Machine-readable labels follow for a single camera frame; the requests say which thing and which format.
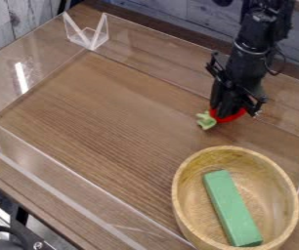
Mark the clear acrylic corner bracket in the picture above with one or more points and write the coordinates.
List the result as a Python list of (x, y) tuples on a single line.
[(89, 38)]

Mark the oval wooden bowl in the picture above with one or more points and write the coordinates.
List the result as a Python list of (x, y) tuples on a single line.
[(266, 190)]

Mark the black metal table bracket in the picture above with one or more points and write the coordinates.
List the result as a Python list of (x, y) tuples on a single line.
[(31, 241)]

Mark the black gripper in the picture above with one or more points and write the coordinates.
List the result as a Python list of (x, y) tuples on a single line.
[(237, 79)]

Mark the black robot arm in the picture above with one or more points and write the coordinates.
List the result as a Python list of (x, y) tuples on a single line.
[(265, 23)]

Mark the clear acrylic table enclosure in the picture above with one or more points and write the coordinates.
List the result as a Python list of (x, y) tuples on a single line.
[(97, 125)]

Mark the green rectangular block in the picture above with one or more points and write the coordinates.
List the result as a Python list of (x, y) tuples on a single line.
[(234, 217)]

